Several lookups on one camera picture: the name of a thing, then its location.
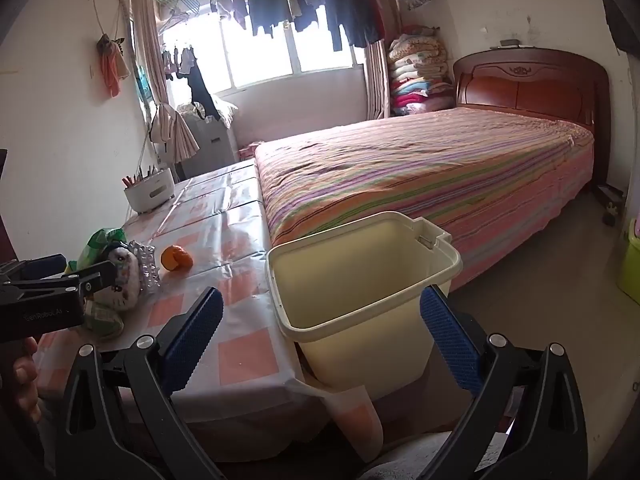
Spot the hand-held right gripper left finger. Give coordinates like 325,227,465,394
52,287,226,480

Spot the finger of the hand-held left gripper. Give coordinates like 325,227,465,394
62,260,118,302
17,254,68,281

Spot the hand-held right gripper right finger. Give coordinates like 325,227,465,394
419,284,590,480

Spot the white plush toy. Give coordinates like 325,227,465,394
87,246,142,308

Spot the green snack bag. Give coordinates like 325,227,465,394
67,227,128,273

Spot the small green packet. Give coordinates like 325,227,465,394
82,300,125,341

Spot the blister pill pack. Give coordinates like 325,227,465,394
127,240,161,293

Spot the orange tangerine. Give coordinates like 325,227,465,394
161,245,194,272

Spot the cream plastic bin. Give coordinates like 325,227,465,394
266,211,463,396

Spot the person's left hand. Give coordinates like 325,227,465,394
0,335,41,411

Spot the dark wooden door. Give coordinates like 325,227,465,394
0,147,16,263

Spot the white utensil holder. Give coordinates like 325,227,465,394
123,169,176,212

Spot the bundle of chopsticks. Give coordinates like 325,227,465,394
121,162,168,188

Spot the pink checkered tablecloth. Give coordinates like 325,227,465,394
32,159,383,463

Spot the striped tied cloth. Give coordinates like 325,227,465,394
150,102,201,163

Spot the bed with striped sheet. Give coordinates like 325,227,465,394
254,106,596,291

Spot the grey washing machine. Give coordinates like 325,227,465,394
177,112,241,178

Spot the green plastic box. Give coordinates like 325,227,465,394
616,220,640,306

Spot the orange hanging towel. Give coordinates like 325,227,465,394
96,34,132,100

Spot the white cloth pile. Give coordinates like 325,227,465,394
175,97,240,128

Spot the black hanging garment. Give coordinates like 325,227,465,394
186,60,222,122

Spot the pink striped curtain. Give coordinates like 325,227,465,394
364,0,401,121
130,0,173,121

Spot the small hanging laundry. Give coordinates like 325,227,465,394
160,45,197,81

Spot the brown wooden headboard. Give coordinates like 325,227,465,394
452,48,612,191

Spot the stack of folded quilts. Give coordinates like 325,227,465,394
387,25,458,118

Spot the row of hanging clothes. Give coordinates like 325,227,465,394
207,0,386,53

